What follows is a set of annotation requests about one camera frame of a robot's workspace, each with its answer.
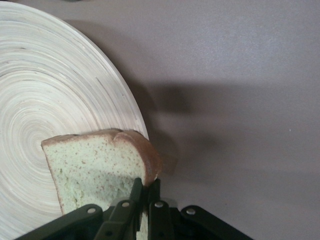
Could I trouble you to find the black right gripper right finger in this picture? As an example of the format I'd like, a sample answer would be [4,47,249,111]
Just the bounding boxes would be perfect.
[147,178,253,240]

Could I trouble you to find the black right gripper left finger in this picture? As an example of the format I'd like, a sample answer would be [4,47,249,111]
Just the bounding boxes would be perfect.
[14,177,143,240]

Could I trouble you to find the bread slice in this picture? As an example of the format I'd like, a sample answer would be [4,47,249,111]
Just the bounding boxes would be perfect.
[41,128,164,240]

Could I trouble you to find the round wooden plate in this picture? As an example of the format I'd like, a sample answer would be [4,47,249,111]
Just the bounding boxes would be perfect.
[0,1,150,240]

